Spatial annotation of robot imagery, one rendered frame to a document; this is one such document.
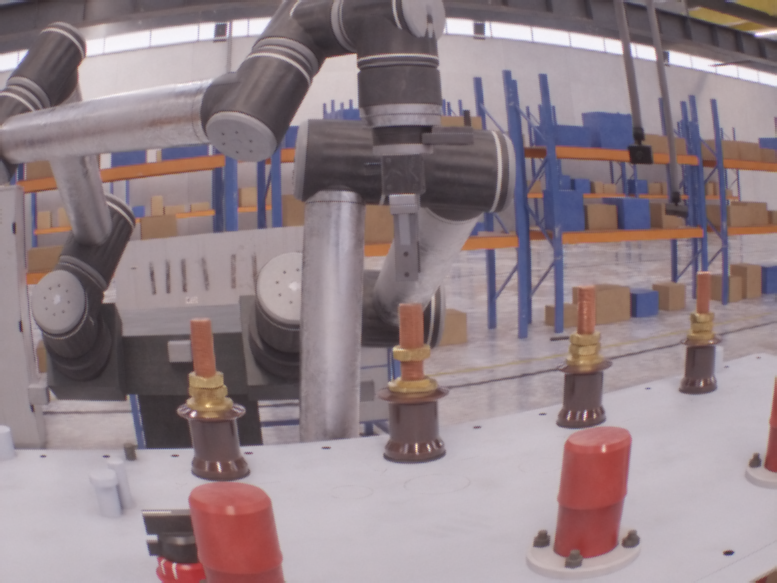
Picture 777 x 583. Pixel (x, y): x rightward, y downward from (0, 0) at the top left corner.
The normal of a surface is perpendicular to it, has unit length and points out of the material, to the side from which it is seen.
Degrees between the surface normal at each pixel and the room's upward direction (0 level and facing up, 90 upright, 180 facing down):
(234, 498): 3
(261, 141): 142
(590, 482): 89
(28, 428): 90
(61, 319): 66
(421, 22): 94
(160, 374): 90
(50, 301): 60
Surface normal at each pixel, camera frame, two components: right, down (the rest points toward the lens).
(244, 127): -0.26, 0.80
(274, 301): 0.05, -0.36
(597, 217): 0.32, 0.08
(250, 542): 0.54, 0.04
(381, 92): -0.40, 0.11
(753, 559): 0.02, -0.96
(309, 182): 0.07, 0.63
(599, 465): -0.12, 0.09
